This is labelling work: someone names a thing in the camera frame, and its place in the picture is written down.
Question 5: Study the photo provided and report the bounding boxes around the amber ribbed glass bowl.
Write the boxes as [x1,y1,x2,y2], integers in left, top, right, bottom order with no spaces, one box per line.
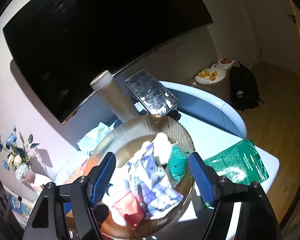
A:
[84,115,195,239]

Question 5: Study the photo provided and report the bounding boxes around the blue white plastic bag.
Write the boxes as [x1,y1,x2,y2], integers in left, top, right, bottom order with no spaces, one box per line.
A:
[122,150,184,219]

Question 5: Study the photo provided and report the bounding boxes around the red cloth piece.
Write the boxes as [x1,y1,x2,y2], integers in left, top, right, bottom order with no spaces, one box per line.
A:
[111,191,146,229]

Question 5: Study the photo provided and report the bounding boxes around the blue tissue pack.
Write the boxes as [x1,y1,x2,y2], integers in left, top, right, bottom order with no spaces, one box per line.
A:
[77,122,111,156]

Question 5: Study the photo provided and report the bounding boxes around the blue white artificial flowers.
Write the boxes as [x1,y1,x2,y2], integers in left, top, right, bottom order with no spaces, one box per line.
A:
[0,126,40,183]

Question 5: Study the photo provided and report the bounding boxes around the beige thermos bottle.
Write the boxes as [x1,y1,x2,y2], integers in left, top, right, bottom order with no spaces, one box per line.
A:
[90,70,140,123]

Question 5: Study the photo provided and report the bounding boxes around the row of books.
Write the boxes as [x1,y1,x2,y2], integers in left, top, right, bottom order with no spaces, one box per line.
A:
[8,193,32,220]

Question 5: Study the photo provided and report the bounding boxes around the white box with red item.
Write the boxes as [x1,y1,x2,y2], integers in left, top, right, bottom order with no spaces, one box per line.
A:
[211,57,239,71]

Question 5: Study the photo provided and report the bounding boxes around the black monitor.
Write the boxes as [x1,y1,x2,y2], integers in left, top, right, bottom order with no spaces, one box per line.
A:
[3,0,213,122]

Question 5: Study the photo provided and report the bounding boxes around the plate with orange slices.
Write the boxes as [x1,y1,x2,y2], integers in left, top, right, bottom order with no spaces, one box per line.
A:
[195,68,226,85]

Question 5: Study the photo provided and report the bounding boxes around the green foil packet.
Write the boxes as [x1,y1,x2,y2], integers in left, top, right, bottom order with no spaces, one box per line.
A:
[204,140,269,185]

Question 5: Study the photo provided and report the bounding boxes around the white tissue roll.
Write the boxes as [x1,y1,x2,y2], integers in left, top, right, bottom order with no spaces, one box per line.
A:
[102,170,130,207]

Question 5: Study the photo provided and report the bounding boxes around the ribbed pink vase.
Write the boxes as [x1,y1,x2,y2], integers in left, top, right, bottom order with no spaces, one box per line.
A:
[23,170,36,184]

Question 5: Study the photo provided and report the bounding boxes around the black backpack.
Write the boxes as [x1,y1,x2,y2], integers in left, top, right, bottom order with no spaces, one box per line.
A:
[229,62,264,111]

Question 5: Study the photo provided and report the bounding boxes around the white fluffy pad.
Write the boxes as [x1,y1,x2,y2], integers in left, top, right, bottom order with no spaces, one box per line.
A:
[139,132,172,166]

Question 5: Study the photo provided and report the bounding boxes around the green plush pouch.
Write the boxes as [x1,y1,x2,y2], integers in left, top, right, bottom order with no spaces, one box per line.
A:
[167,144,190,185]

